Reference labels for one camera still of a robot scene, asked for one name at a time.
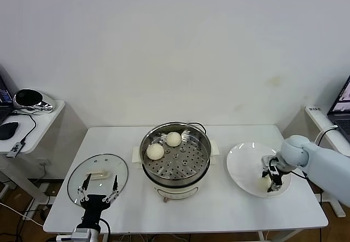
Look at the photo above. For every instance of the black computer mouse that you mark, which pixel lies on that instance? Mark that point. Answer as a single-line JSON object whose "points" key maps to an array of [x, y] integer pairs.
{"points": [[8, 131]]}

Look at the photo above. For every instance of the white side table with mouse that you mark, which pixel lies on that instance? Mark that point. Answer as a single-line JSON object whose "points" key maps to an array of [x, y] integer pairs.
{"points": [[46, 118]]}

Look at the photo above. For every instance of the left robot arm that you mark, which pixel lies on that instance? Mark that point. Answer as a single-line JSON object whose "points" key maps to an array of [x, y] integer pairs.
{"points": [[94, 238]]}

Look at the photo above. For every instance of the white round plate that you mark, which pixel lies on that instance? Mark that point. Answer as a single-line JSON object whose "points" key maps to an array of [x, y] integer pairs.
{"points": [[240, 160]]}

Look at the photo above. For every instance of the white wall socket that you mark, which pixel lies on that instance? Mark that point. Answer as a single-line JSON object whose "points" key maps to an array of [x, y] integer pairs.
{"points": [[43, 163]]}

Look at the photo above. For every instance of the small white printed label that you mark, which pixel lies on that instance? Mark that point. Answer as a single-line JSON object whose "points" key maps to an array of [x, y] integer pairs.
{"points": [[314, 109]]}

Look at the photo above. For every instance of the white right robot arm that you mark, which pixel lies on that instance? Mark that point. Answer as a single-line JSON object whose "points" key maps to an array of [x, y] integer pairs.
{"points": [[322, 160]]}

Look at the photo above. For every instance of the cream electric cooker base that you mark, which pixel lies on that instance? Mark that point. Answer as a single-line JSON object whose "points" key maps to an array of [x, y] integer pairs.
{"points": [[175, 190]]}

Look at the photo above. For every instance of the white side table with label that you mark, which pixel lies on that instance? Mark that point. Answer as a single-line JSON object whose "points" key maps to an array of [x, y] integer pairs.
{"points": [[317, 121]]}

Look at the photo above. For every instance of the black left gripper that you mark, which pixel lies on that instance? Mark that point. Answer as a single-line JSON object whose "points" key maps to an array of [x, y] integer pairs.
{"points": [[94, 208]]}

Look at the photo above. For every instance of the round glass pot lid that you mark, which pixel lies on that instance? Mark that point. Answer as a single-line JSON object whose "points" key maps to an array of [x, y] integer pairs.
{"points": [[79, 181]]}

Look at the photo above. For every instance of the chrome and black headset device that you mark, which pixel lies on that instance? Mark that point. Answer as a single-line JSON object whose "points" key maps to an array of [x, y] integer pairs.
{"points": [[27, 98]]}

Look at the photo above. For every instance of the stainless steel steamer basket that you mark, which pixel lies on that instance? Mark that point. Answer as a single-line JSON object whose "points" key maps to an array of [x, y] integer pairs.
{"points": [[191, 143]]}

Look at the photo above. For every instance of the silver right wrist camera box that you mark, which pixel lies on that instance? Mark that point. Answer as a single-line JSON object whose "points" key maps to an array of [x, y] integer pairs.
{"points": [[268, 162]]}

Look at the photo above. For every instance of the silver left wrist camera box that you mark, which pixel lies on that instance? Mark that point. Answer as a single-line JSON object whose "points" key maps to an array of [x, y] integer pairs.
{"points": [[82, 233]]}

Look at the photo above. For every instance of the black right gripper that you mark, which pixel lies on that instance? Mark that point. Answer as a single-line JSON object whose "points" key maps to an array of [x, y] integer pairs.
{"points": [[275, 175]]}

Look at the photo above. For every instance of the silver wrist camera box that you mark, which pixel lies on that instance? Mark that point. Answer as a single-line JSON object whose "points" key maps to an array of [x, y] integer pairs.
{"points": [[268, 162], [82, 233]]}

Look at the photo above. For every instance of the white steamed baozi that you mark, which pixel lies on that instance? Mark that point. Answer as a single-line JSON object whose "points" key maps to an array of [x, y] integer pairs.
{"points": [[173, 138], [155, 151], [263, 184]]}

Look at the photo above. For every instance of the grey usb hub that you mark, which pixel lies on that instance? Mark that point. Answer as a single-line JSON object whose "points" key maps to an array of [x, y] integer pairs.
{"points": [[16, 149]]}

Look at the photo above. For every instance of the dark laptop beside chrome device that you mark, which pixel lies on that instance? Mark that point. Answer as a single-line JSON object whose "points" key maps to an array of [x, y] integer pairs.
{"points": [[4, 94]]}

